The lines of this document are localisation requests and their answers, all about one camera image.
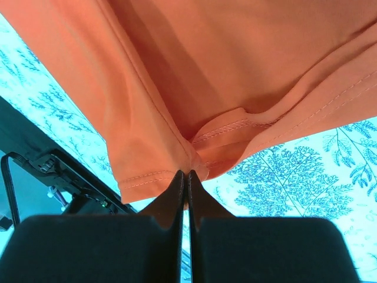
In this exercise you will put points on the orange t-shirt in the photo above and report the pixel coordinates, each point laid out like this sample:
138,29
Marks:
202,85

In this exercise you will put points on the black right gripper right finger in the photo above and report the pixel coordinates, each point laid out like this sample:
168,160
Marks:
226,248

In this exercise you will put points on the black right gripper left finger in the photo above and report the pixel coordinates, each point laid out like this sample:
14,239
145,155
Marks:
144,247

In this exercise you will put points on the black table edge frame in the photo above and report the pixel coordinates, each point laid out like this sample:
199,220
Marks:
20,135

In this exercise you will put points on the floral patterned table mat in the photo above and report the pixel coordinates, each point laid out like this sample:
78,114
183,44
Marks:
330,175

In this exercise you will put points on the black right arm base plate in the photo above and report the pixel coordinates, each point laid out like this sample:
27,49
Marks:
77,189

